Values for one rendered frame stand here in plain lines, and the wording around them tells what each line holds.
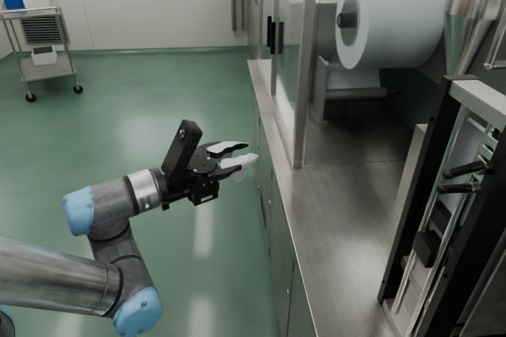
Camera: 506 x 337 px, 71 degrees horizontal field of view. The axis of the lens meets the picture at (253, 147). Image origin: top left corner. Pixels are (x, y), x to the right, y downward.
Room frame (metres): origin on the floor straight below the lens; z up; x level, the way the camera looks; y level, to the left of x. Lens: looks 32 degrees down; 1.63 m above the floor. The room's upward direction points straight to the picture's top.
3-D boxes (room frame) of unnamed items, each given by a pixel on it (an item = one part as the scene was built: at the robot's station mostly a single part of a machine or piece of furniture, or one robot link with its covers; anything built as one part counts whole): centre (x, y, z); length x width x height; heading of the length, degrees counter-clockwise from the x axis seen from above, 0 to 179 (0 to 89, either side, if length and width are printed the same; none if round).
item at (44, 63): (4.02, 2.40, 0.51); 0.91 x 0.58 x 1.02; 29
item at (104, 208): (0.47, 0.27, 1.21); 0.11 x 0.08 x 0.09; 122
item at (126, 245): (0.46, 0.26, 1.12); 0.11 x 0.08 x 0.11; 32
